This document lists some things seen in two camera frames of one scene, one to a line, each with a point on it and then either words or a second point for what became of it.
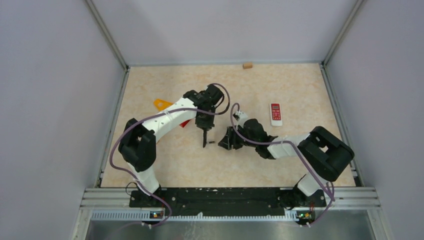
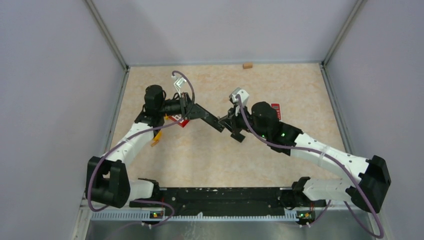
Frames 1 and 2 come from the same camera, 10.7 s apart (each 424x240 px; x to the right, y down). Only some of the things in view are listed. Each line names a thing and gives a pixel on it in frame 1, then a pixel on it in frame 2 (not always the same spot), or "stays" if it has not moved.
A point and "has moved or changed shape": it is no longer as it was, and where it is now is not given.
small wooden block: (247, 65) stays
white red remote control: (275, 114) stays
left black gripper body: (205, 121) -> (180, 106)
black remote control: (204, 137) has moved or changed shape
